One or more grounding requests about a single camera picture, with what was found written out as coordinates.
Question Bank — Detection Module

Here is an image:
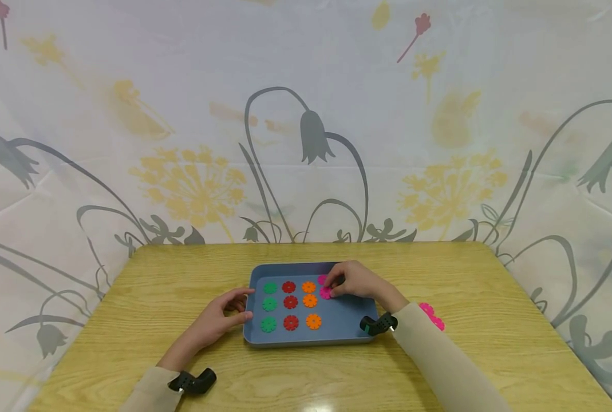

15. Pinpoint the person's right hand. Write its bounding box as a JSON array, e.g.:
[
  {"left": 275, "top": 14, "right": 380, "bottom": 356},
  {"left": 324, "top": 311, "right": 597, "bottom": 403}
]
[{"left": 323, "top": 260, "right": 392, "bottom": 300}]

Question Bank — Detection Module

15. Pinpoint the person's left hand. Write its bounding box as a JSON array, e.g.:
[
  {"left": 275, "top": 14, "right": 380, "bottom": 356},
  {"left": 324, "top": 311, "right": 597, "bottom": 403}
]
[{"left": 184, "top": 287, "right": 255, "bottom": 352}]

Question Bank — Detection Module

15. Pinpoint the blue-gray rectangular tray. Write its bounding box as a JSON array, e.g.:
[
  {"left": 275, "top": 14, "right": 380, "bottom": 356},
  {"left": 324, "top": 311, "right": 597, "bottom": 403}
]
[{"left": 243, "top": 262, "right": 379, "bottom": 348}]

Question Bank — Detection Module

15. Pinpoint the person's right forearm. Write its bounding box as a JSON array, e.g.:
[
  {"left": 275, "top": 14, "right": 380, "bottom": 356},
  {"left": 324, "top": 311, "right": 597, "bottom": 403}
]
[{"left": 376, "top": 283, "right": 514, "bottom": 412}]

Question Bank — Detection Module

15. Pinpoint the black wrist band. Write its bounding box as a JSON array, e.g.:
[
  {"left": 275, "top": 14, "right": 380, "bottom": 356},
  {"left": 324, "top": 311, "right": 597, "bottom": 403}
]
[
  {"left": 360, "top": 312, "right": 398, "bottom": 336},
  {"left": 168, "top": 368, "right": 218, "bottom": 395}
]

